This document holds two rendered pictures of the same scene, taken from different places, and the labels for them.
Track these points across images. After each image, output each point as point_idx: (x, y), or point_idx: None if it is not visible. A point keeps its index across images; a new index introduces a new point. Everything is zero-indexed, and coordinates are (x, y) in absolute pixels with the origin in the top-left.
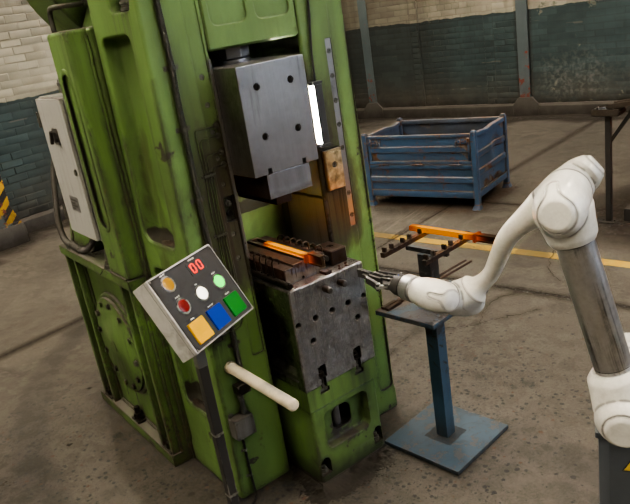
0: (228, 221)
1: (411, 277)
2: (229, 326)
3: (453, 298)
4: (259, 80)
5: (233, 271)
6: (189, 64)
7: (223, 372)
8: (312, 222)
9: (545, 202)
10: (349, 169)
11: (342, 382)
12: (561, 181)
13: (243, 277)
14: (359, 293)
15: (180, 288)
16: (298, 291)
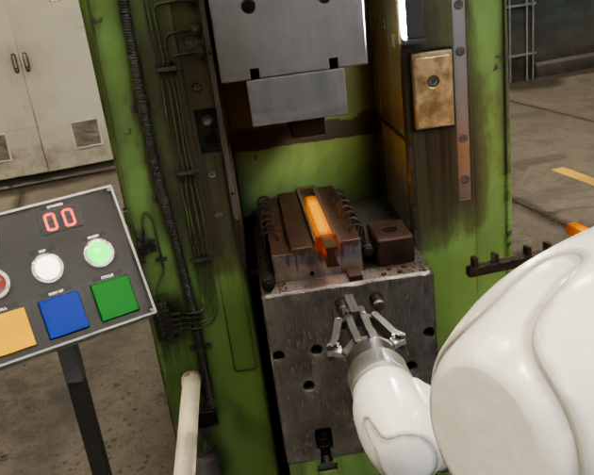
0: (206, 152)
1: (375, 360)
2: (81, 336)
3: (412, 458)
4: None
5: (206, 236)
6: None
7: (179, 384)
8: (399, 179)
9: (454, 352)
10: (471, 95)
11: (365, 465)
12: None
13: (226, 248)
14: (420, 327)
15: (3, 253)
16: (283, 298)
